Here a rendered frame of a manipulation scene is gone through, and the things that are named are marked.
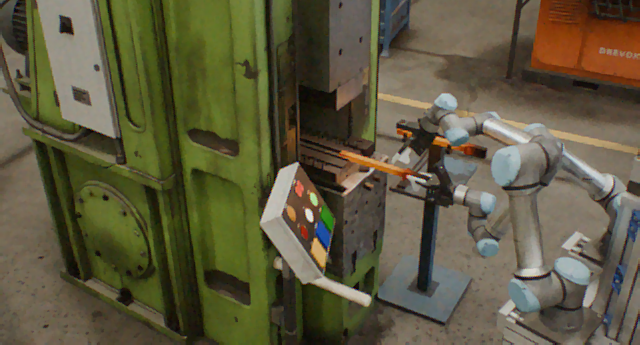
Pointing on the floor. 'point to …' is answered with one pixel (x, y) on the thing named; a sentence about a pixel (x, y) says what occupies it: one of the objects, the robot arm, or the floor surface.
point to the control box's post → (289, 302)
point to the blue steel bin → (394, 13)
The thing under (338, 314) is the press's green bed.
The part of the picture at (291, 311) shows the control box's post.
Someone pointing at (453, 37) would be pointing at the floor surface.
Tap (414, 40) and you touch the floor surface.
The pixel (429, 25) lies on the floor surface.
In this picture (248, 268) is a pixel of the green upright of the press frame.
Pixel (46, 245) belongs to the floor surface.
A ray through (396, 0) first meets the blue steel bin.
